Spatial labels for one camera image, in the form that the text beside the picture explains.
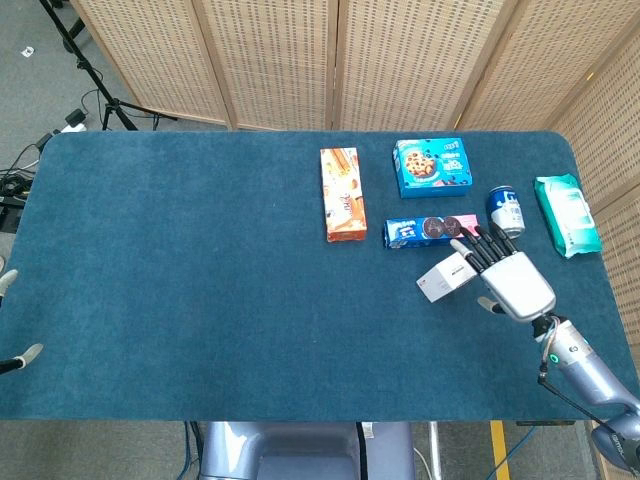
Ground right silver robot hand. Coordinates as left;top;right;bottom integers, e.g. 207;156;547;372
450;225;557;321

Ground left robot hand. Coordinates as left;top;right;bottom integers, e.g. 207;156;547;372
0;268;44;374

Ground small white box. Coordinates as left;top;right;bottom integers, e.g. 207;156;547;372
416;252;479;304

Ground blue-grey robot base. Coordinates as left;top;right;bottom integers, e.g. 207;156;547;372
198;421;416;480

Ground blue Oreo cookie pack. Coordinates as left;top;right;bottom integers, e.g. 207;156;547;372
383;213;482;250

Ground blue chocolate chip cookie box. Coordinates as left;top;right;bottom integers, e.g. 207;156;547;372
392;137;475;200

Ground orange biscuit box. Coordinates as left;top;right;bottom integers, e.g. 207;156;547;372
319;146;369;244

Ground black tripod stand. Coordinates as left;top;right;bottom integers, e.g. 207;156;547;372
38;0;177;132

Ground blue white drink can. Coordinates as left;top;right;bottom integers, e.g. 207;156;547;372
487;185;526;240

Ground green wet wipes pack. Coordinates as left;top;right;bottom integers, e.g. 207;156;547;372
533;173;603;259

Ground yellow floor tape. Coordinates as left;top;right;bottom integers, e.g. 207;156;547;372
489;420;511;480

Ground blue table cloth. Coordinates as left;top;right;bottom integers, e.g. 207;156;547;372
0;129;626;422

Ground white power strip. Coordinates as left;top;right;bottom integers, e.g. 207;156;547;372
58;110;90;134

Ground wicker folding screen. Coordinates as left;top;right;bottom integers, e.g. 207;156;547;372
69;0;640;480

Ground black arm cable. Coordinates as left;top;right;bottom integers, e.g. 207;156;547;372
537;364;626;441

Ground black floor cables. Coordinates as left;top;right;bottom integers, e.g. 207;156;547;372
0;130;54;234

